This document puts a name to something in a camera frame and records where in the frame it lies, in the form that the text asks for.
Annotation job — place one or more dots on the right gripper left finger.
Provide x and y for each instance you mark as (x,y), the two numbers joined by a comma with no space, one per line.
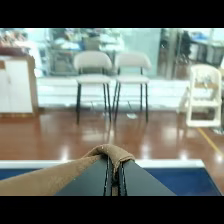
(90,181)

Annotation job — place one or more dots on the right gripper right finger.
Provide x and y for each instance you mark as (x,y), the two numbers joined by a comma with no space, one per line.
(140,181)

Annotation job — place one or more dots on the brown garment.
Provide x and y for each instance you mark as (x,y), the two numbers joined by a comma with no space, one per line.
(43,180)

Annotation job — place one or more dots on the white high chair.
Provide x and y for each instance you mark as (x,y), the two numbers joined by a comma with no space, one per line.
(205,100)

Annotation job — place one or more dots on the beige chair with black legs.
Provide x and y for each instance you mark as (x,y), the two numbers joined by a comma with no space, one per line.
(132,61)
(92,61)

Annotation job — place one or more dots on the white cabinet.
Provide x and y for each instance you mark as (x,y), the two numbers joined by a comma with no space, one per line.
(16,86)

